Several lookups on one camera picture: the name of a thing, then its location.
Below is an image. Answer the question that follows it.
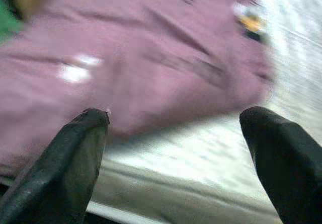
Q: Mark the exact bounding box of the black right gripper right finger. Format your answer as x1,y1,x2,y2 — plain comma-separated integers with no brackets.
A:
238,106,322,224

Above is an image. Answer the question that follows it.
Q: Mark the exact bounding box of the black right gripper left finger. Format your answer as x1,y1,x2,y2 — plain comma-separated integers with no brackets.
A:
0,108,111,224

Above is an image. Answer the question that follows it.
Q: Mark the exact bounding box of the white quilted mattress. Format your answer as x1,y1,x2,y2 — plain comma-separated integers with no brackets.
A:
85,0,322,224

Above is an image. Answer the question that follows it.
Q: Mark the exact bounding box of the purple blanket with cartoon prints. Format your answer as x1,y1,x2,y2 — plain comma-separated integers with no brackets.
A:
0,0,276,177

